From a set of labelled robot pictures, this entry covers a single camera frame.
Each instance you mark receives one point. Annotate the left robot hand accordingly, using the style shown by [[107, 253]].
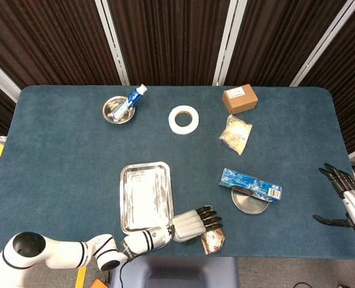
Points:
[[186, 225]]

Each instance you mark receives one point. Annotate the brown snack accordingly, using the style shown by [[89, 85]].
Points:
[[213, 243]]

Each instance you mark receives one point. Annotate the blue rectangular box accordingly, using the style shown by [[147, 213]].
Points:
[[249, 184]]

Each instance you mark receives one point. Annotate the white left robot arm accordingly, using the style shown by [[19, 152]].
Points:
[[60, 252]]

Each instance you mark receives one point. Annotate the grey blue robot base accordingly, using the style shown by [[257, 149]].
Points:
[[171, 273]]

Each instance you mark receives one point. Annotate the rectangular steel tray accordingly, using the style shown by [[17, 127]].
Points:
[[146, 199]]

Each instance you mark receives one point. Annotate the round steel plate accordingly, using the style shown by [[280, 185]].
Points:
[[249, 205]]

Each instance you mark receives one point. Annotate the white tape roll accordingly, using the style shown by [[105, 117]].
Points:
[[174, 123]]

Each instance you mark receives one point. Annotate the clear snack packet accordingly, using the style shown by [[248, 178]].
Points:
[[236, 133]]

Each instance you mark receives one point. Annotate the orange floor object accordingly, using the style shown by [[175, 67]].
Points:
[[99, 284]]

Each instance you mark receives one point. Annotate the brown cardboard box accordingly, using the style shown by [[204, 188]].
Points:
[[240, 100]]

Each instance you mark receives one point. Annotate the blue white toothpaste tube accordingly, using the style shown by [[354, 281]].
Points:
[[131, 100]]

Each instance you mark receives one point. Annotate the small steel bowl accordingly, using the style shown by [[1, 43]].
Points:
[[110, 109]]

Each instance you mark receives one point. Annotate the blue table cloth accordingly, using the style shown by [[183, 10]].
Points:
[[75, 135]]

